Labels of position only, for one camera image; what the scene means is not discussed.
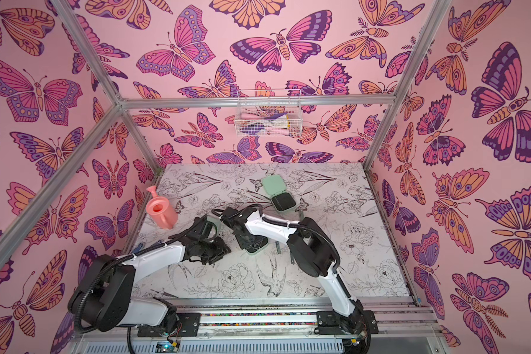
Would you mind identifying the green nail clipper case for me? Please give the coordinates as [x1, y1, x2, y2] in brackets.
[206, 215, 222, 238]

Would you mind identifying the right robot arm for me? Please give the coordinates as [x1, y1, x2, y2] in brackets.
[212, 204, 363, 319]

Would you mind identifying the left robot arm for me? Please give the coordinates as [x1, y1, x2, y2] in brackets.
[68, 216, 231, 334]

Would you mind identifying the pink watering can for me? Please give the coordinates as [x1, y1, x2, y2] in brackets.
[146, 186, 178, 230]

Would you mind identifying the blue dotted work glove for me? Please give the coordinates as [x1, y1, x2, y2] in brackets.
[131, 242, 145, 254]

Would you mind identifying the green circuit board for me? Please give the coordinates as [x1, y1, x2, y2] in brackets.
[155, 341, 179, 353]

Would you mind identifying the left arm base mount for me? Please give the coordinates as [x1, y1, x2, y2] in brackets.
[137, 313, 201, 338]

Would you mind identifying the white wire wall basket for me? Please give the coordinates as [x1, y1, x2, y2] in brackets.
[232, 88, 303, 138]

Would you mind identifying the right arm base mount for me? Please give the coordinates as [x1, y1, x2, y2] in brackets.
[314, 311, 379, 336]

